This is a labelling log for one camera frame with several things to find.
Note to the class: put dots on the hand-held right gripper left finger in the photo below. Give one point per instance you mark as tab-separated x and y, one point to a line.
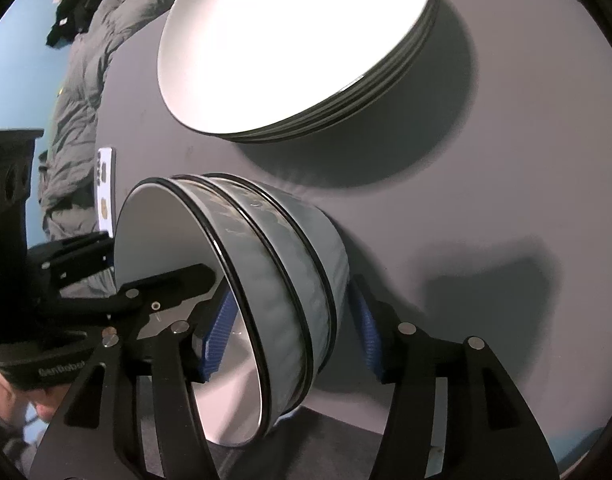
216	345

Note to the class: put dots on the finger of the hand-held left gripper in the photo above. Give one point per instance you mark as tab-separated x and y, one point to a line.
176	285
81	262

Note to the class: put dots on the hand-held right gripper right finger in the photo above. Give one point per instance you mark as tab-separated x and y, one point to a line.
372	335

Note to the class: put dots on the white ribbed bowl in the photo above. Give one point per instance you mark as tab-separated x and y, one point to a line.
263	220
321	245
161	240

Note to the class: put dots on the white plate with black rim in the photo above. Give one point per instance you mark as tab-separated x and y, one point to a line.
381	96
286	35
373	91

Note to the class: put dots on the stack of white plates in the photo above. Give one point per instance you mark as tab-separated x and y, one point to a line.
366	85

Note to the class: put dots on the person's left hand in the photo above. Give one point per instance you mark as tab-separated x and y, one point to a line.
6	392

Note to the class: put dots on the grey puffer jacket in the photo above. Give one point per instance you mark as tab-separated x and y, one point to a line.
86	85

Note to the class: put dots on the black garment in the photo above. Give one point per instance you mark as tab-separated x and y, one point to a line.
78	10

